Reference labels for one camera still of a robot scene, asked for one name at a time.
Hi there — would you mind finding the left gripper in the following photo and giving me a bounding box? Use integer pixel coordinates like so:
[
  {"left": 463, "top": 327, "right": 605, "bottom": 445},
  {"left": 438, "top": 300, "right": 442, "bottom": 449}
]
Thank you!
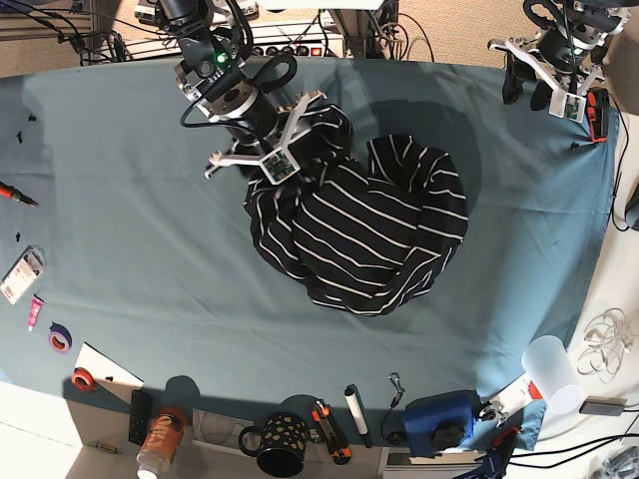
[{"left": 502, "top": 29, "right": 582, "bottom": 111}]

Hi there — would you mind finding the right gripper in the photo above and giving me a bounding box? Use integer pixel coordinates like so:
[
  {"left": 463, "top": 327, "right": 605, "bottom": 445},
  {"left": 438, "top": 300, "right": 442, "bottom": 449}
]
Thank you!
[{"left": 225, "top": 92, "right": 289, "bottom": 147}]

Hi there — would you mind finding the navy white striped t-shirt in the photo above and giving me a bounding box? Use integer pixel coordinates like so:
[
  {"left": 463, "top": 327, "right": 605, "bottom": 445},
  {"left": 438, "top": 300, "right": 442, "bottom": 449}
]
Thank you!
[{"left": 244, "top": 105, "right": 468, "bottom": 316}]

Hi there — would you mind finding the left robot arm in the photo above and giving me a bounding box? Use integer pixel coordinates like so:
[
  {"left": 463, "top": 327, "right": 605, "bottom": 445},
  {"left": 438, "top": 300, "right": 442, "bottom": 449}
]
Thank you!
[{"left": 488, "top": 1, "right": 638, "bottom": 123}]

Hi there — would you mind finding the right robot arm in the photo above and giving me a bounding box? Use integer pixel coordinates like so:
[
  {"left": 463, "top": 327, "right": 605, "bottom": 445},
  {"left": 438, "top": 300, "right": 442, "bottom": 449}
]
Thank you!
[{"left": 155, "top": 1, "right": 298, "bottom": 153}]

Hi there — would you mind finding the orange black table clamp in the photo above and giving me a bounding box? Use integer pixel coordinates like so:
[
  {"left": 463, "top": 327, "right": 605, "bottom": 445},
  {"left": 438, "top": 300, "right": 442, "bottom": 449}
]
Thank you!
[{"left": 586, "top": 88, "right": 610, "bottom": 144}]

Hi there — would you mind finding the white power strip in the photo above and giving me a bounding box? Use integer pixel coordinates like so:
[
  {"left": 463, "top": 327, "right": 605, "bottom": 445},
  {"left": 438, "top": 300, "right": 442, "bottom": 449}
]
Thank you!
[{"left": 125, "top": 19, "right": 347, "bottom": 60}]

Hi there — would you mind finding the teal table cloth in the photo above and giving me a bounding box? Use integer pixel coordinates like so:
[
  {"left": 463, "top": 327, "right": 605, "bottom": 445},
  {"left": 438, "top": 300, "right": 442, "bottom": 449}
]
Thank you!
[{"left": 1, "top": 59, "right": 615, "bottom": 422}]

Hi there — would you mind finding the translucent plastic cup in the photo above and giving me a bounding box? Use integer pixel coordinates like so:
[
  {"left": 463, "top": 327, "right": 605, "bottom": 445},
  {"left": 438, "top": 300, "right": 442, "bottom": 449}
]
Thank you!
[{"left": 521, "top": 335, "right": 583, "bottom": 415}]

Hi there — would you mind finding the clear plastic screw box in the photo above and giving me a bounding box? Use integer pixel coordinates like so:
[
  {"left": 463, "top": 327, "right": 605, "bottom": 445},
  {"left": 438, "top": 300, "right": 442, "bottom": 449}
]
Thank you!
[{"left": 1, "top": 244, "right": 46, "bottom": 305}]

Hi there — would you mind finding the pink glue tube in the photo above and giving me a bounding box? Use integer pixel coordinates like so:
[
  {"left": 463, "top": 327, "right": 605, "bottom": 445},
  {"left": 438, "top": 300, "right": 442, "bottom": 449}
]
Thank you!
[{"left": 27, "top": 294, "right": 44, "bottom": 332}]

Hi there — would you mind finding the white paper sheet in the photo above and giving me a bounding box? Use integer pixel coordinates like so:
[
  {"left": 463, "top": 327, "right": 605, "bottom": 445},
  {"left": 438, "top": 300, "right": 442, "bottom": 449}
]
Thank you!
[{"left": 75, "top": 342, "right": 144, "bottom": 388}]

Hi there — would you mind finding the purple tape roll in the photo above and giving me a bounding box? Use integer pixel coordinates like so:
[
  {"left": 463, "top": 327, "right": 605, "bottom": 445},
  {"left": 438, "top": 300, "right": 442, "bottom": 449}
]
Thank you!
[{"left": 48, "top": 322, "right": 72, "bottom": 353}]

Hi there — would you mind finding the white black marker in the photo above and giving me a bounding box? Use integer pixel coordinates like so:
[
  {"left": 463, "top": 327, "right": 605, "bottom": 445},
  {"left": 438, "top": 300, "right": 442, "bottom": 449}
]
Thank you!
[{"left": 343, "top": 384, "right": 373, "bottom": 448}]

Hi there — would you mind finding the black remote control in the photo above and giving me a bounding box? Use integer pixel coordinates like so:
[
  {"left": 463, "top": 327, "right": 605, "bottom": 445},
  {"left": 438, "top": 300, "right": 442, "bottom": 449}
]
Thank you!
[{"left": 129, "top": 389, "right": 153, "bottom": 446}]

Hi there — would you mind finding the orange tape roll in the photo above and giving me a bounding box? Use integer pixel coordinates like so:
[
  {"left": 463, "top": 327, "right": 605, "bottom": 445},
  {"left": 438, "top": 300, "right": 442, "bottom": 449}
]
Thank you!
[{"left": 71, "top": 367, "right": 96, "bottom": 393}]

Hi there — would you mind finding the black mug yellow pattern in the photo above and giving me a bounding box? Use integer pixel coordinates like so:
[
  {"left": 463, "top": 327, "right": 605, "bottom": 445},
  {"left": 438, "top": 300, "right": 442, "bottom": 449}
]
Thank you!
[{"left": 238, "top": 412, "right": 308, "bottom": 478}]

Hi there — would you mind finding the white red card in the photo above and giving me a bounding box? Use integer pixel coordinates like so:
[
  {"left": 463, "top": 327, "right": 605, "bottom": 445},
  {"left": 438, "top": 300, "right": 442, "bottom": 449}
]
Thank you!
[{"left": 489, "top": 372, "right": 542, "bottom": 416}]

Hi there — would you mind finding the orange drink bottle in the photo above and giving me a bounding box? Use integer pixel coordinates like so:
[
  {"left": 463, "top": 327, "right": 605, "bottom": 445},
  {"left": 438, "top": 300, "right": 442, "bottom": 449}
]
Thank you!
[{"left": 137, "top": 406, "right": 188, "bottom": 479}]

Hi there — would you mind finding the grey small box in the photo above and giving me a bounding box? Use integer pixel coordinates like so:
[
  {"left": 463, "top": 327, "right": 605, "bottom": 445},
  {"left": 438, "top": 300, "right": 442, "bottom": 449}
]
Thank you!
[{"left": 579, "top": 397, "right": 626, "bottom": 417}]

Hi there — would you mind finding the orange black utility knife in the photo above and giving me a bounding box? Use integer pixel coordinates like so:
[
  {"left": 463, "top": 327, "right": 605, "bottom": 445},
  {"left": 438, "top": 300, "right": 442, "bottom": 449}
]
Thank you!
[{"left": 312, "top": 399, "right": 351, "bottom": 466}]

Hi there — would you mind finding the blue clamp block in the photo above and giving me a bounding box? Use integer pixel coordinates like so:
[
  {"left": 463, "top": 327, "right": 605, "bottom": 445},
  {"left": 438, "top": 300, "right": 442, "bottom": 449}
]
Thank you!
[{"left": 402, "top": 393, "right": 475, "bottom": 457}]

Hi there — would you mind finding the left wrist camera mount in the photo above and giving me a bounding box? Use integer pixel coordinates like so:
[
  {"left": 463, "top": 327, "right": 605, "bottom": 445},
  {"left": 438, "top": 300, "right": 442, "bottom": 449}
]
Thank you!
[{"left": 487, "top": 32, "right": 604, "bottom": 123}]

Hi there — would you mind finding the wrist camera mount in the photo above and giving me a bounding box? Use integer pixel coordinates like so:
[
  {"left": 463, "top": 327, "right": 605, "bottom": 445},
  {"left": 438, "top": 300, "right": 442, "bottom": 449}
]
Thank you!
[
  {"left": 487, "top": 32, "right": 604, "bottom": 123},
  {"left": 204, "top": 90, "right": 326, "bottom": 185}
]

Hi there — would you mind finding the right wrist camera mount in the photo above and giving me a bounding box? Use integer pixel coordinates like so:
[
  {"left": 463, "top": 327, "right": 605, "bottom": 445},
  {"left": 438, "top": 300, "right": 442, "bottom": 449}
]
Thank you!
[{"left": 204, "top": 90, "right": 326, "bottom": 185}]

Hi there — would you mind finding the orange handled screwdriver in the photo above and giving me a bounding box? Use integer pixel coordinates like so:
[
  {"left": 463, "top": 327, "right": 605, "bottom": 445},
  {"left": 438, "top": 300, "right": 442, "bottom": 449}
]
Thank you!
[{"left": 0, "top": 183, "right": 39, "bottom": 208}]

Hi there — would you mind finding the white cable bundle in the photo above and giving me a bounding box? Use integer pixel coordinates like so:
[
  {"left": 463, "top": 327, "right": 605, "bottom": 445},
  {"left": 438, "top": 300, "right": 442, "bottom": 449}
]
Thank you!
[{"left": 576, "top": 307, "right": 635, "bottom": 385}]

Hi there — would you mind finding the black lanyard with clip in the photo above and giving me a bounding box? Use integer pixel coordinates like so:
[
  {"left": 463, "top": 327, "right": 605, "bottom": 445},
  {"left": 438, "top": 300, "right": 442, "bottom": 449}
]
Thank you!
[{"left": 380, "top": 371, "right": 406, "bottom": 447}]

